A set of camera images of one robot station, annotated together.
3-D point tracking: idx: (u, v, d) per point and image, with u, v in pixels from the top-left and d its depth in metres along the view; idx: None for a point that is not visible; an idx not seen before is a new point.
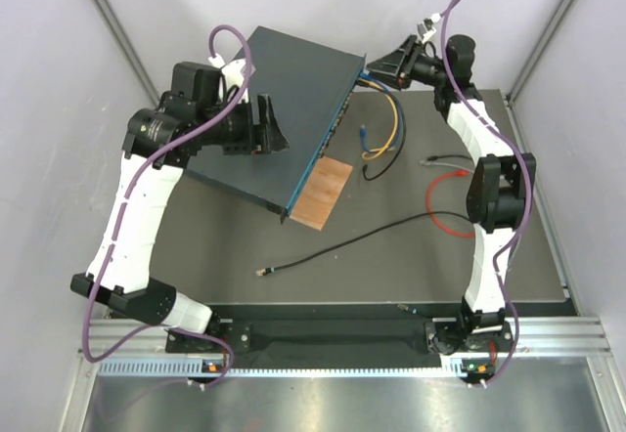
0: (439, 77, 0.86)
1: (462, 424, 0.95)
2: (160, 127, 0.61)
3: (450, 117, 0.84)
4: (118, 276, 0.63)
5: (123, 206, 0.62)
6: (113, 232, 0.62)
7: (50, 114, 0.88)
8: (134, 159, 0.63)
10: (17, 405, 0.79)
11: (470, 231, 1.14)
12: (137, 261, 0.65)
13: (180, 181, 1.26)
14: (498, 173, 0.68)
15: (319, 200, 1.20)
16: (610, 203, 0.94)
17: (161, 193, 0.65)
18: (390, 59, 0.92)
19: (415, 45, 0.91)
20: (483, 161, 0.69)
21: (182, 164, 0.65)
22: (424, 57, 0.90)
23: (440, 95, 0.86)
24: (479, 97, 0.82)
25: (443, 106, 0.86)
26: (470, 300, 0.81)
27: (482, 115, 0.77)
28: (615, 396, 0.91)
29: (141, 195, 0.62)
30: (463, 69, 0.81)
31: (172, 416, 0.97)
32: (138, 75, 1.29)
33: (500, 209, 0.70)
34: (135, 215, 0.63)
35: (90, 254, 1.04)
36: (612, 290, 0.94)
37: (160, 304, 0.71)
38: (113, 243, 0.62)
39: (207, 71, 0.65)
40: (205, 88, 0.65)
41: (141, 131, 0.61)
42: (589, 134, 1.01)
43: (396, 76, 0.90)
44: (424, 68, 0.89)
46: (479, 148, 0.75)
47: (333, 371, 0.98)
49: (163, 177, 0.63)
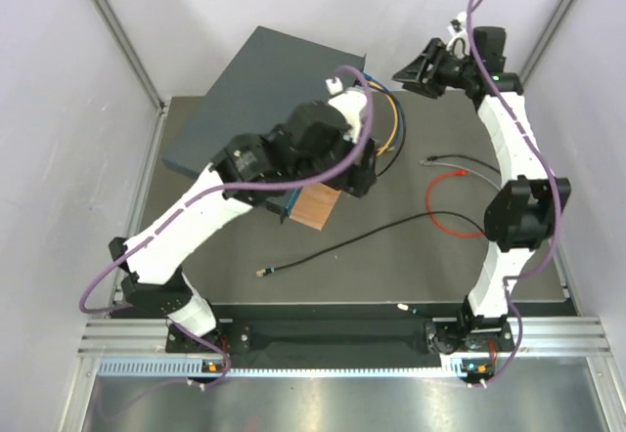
0: (469, 72, 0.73)
1: (462, 424, 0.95)
2: (248, 163, 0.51)
3: (481, 108, 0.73)
4: (143, 265, 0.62)
5: (178, 211, 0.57)
6: (159, 227, 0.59)
7: (50, 114, 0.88)
8: (212, 176, 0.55)
10: (17, 406, 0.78)
11: (473, 231, 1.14)
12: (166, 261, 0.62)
13: (182, 181, 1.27)
14: (526, 198, 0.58)
15: (317, 199, 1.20)
16: (611, 204, 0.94)
17: (221, 216, 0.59)
18: (413, 65, 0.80)
19: (439, 47, 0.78)
20: (512, 184, 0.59)
21: (253, 202, 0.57)
22: (451, 58, 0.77)
23: (473, 81, 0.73)
24: (520, 88, 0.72)
25: (476, 93, 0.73)
26: (473, 303, 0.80)
27: (519, 122, 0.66)
28: (614, 396, 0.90)
29: (199, 212, 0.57)
30: (494, 50, 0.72)
31: (172, 416, 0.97)
32: (138, 74, 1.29)
33: (522, 233, 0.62)
34: (183, 224, 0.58)
35: (89, 254, 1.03)
36: (612, 290, 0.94)
37: (168, 303, 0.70)
38: (152, 237, 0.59)
39: (326, 124, 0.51)
40: (315, 143, 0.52)
41: (233, 154, 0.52)
42: (589, 135, 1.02)
43: (421, 80, 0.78)
44: (449, 69, 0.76)
46: (508, 157, 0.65)
47: (333, 371, 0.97)
49: (228, 206, 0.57)
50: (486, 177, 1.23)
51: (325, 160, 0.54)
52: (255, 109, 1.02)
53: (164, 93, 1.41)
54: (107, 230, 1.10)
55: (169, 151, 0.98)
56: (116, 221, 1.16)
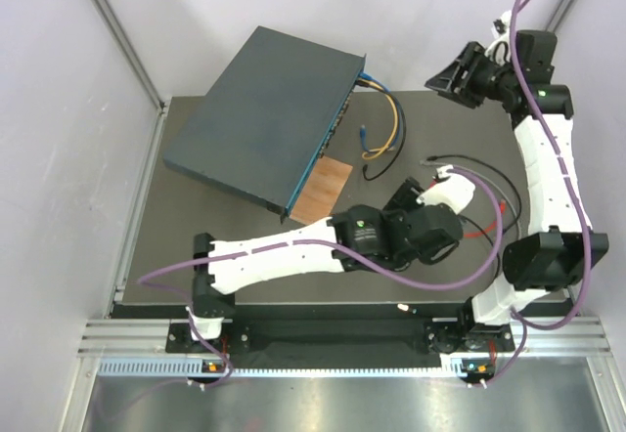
0: (507, 83, 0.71)
1: (461, 424, 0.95)
2: (369, 238, 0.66)
3: (519, 130, 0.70)
4: (224, 271, 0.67)
5: (284, 244, 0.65)
6: (259, 247, 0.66)
7: (50, 114, 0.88)
8: (329, 229, 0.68)
10: (17, 406, 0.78)
11: (474, 231, 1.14)
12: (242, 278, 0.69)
13: (181, 181, 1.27)
14: (555, 252, 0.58)
15: (319, 199, 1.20)
16: (612, 204, 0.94)
17: (312, 265, 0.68)
18: (448, 71, 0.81)
19: (477, 54, 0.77)
20: (541, 236, 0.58)
21: (345, 267, 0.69)
22: (489, 66, 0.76)
23: (514, 93, 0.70)
24: (568, 110, 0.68)
25: (517, 106, 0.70)
26: (475, 310, 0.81)
27: (562, 159, 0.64)
28: (614, 396, 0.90)
29: (300, 253, 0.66)
30: (541, 58, 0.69)
31: (172, 416, 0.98)
32: (137, 74, 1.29)
33: (544, 280, 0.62)
34: (279, 255, 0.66)
35: (89, 254, 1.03)
36: (612, 290, 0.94)
37: (211, 311, 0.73)
38: (246, 253, 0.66)
39: (446, 234, 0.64)
40: (427, 241, 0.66)
41: (358, 223, 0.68)
42: (589, 136, 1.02)
43: (452, 88, 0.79)
44: (485, 78, 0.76)
46: (542, 197, 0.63)
47: (333, 371, 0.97)
49: (326, 262, 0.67)
50: (486, 176, 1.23)
51: (427, 255, 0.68)
52: (255, 109, 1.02)
53: (164, 93, 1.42)
54: (106, 230, 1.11)
55: (169, 151, 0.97)
56: (116, 221, 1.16)
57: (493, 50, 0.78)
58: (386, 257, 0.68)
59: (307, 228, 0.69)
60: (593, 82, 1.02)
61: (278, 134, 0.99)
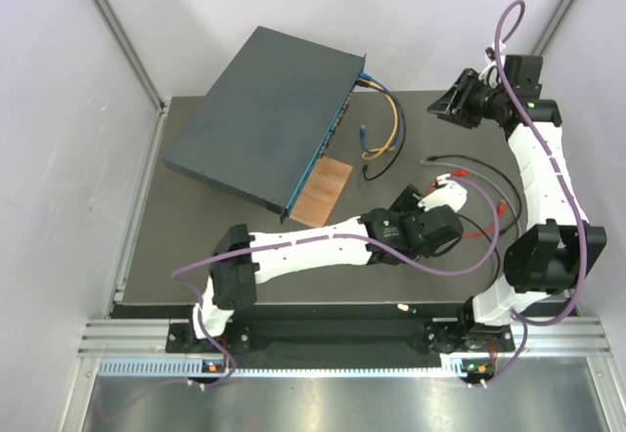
0: (497, 102, 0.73)
1: (461, 424, 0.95)
2: (392, 236, 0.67)
3: (512, 139, 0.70)
4: (265, 260, 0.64)
5: (325, 237, 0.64)
6: (302, 237, 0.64)
7: (50, 115, 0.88)
8: (357, 226, 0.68)
10: (17, 406, 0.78)
11: (474, 231, 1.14)
12: (278, 269, 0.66)
13: (180, 181, 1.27)
14: (554, 245, 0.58)
15: (319, 200, 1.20)
16: (612, 204, 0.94)
17: (344, 259, 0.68)
18: (447, 96, 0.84)
19: (470, 76, 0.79)
20: (539, 228, 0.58)
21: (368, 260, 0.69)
22: (482, 87, 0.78)
23: (506, 106, 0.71)
24: (558, 119, 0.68)
25: (510, 117, 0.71)
26: (476, 311, 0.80)
27: (554, 158, 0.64)
28: (615, 396, 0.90)
29: (337, 246, 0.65)
30: (528, 75, 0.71)
31: (172, 416, 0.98)
32: (138, 75, 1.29)
33: (545, 279, 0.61)
34: (319, 248, 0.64)
35: (89, 254, 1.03)
36: (612, 290, 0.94)
37: (240, 297, 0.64)
38: (290, 243, 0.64)
39: (455, 232, 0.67)
40: (440, 238, 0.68)
41: (381, 222, 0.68)
42: (589, 136, 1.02)
43: (450, 111, 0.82)
44: (479, 99, 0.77)
46: (537, 194, 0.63)
47: (333, 371, 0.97)
49: (345, 255, 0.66)
50: (486, 176, 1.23)
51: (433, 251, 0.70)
52: (255, 109, 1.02)
53: (164, 93, 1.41)
54: (106, 230, 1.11)
55: (169, 151, 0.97)
56: (116, 221, 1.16)
57: (487, 74, 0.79)
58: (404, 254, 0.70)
59: (340, 223, 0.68)
60: (593, 82, 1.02)
61: (278, 134, 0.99)
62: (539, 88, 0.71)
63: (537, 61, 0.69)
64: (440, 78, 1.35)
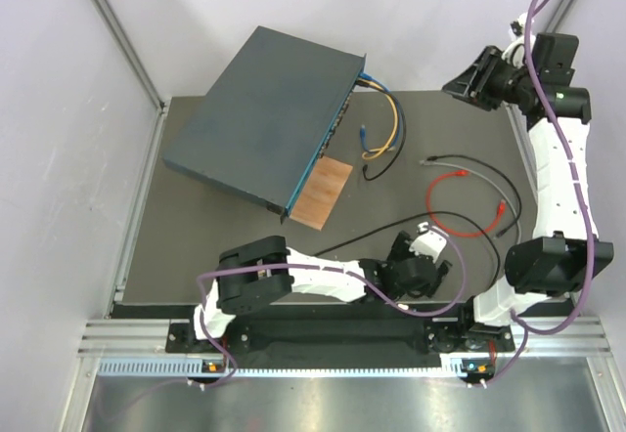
0: (522, 85, 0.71)
1: (461, 424, 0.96)
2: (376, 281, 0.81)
3: (534, 132, 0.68)
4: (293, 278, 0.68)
5: (340, 270, 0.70)
6: (328, 266, 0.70)
7: (51, 114, 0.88)
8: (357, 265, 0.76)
10: (17, 406, 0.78)
11: (474, 231, 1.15)
12: (299, 287, 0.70)
13: (181, 181, 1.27)
14: (557, 257, 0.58)
15: (319, 200, 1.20)
16: (613, 204, 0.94)
17: (339, 293, 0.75)
18: (466, 76, 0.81)
19: (492, 57, 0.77)
20: (544, 240, 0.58)
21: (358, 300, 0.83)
22: (506, 69, 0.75)
23: (531, 92, 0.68)
24: (586, 113, 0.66)
25: (535, 106, 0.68)
26: (476, 311, 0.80)
27: (574, 163, 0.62)
28: (614, 396, 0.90)
29: (345, 282, 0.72)
30: (560, 60, 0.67)
31: (173, 416, 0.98)
32: (138, 75, 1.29)
33: (545, 284, 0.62)
34: (333, 279, 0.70)
35: (89, 254, 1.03)
36: (613, 290, 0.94)
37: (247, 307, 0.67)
38: (319, 267, 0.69)
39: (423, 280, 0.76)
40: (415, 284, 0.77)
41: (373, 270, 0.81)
42: (588, 136, 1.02)
43: (469, 94, 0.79)
44: (504, 80, 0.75)
46: (549, 203, 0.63)
47: (333, 371, 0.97)
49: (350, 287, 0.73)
50: (486, 176, 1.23)
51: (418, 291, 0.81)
52: (256, 109, 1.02)
53: (164, 94, 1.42)
54: (106, 230, 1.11)
55: (169, 151, 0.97)
56: (116, 221, 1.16)
57: (511, 53, 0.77)
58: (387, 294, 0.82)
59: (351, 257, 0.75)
60: (593, 82, 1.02)
61: (278, 134, 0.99)
62: (570, 74, 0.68)
63: (571, 44, 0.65)
64: (440, 78, 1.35)
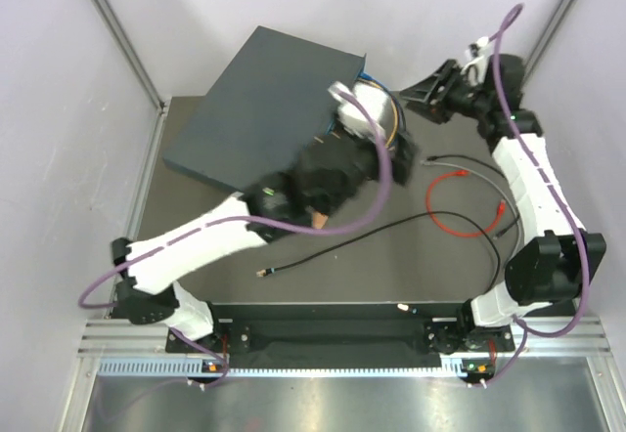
0: (479, 106, 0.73)
1: (462, 424, 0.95)
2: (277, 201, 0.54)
3: (497, 151, 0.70)
4: (150, 272, 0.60)
5: (196, 231, 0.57)
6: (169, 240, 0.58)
7: (50, 114, 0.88)
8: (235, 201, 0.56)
10: (17, 406, 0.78)
11: (473, 231, 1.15)
12: (175, 268, 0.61)
13: (181, 181, 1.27)
14: (555, 258, 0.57)
15: None
16: (612, 204, 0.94)
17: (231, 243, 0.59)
18: (425, 84, 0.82)
19: (452, 69, 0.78)
20: (539, 241, 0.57)
21: (268, 238, 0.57)
22: (463, 84, 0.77)
23: (488, 119, 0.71)
24: (539, 130, 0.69)
25: (492, 132, 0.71)
26: (475, 315, 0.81)
27: (542, 168, 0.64)
28: (615, 396, 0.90)
29: (216, 233, 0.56)
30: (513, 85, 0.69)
31: (172, 416, 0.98)
32: (138, 74, 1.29)
33: (550, 290, 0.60)
34: (194, 242, 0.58)
35: (89, 254, 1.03)
36: (613, 290, 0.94)
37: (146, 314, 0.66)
38: (162, 247, 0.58)
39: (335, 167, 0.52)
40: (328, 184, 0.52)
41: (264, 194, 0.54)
42: (589, 137, 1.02)
43: (427, 104, 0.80)
44: (461, 95, 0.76)
46: (530, 207, 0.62)
47: (332, 371, 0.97)
49: (245, 237, 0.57)
50: (486, 176, 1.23)
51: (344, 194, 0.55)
52: (255, 109, 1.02)
53: (164, 94, 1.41)
54: (106, 230, 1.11)
55: (169, 151, 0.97)
56: (116, 221, 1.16)
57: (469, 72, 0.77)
58: (306, 215, 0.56)
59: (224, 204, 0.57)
60: (593, 82, 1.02)
61: (279, 134, 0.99)
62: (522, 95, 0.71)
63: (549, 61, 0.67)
64: None
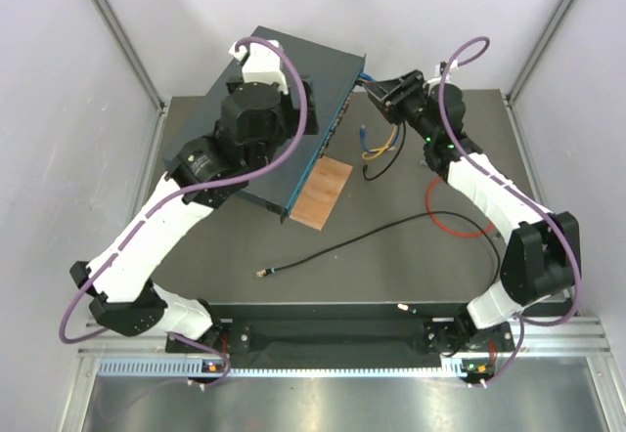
0: (424, 123, 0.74)
1: (462, 424, 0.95)
2: (204, 164, 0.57)
3: (452, 179, 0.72)
4: (118, 284, 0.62)
5: (141, 224, 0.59)
6: (122, 241, 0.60)
7: (51, 114, 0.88)
8: (170, 182, 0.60)
10: (17, 406, 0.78)
11: (473, 231, 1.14)
12: (139, 271, 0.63)
13: None
14: (539, 244, 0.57)
15: (318, 199, 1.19)
16: (612, 204, 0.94)
17: (184, 225, 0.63)
18: (387, 85, 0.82)
19: (416, 80, 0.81)
20: (518, 233, 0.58)
21: (213, 205, 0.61)
22: (419, 96, 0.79)
23: (433, 151, 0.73)
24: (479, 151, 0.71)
25: (437, 165, 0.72)
26: (474, 318, 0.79)
27: (493, 174, 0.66)
28: (614, 396, 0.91)
29: (160, 220, 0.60)
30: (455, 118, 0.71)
31: (172, 416, 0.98)
32: (137, 74, 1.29)
33: (549, 283, 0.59)
34: (148, 236, 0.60)
35: (89, 254, 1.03)
36: (612, 290, 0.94)
37: (140, 320, 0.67)
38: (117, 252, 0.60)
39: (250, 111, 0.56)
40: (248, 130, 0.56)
41: (188, 160, 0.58)
42: (590, 137, 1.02)
43: (381, 102, 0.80)
44: (414, 106, 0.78)
46: (499, 211, 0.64)
47: (332, 371, 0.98)
49: (189, 211, 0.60)
50: None
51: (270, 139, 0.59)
52: None
53: (164, 94, 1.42)
54: (106, 230, 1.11)
55: (169, 151, 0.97)
56: (116, 221, 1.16)
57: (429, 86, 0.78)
58: (240, 168, 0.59)
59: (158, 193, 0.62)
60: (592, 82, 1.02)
61: None
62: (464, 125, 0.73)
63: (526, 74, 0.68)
64: None
